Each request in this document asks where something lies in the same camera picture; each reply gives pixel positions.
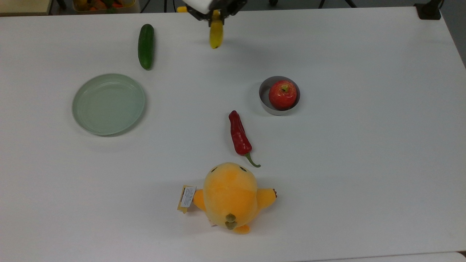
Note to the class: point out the dark robot gripper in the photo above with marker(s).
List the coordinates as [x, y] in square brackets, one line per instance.
[233, 8]

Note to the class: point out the yellow plastic banana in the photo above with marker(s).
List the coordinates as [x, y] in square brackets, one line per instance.
[216, 36]

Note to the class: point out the Franka robot arm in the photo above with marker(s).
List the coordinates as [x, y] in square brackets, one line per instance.
[200, 4]

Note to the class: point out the pale green plastic plate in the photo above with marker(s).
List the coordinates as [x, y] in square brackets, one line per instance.
[108, 104]

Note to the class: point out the green toy cucumber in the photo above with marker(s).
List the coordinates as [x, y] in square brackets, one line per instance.
[146, 46]

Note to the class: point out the small round metal bowl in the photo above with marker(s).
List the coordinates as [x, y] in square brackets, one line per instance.
[264, 92]

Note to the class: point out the red apple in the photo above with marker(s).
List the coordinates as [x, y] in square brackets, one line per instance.
[283, 95]

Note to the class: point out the bin of toy fruit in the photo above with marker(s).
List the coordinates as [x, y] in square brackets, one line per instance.
[105, 5]

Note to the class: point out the red chili pepper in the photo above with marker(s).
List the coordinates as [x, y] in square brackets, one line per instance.
[239, 136]

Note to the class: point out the orange plush toy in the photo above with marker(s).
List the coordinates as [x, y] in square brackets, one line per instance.
[229, 193]

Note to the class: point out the black stand base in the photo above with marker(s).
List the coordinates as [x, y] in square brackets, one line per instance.
[429, 10]

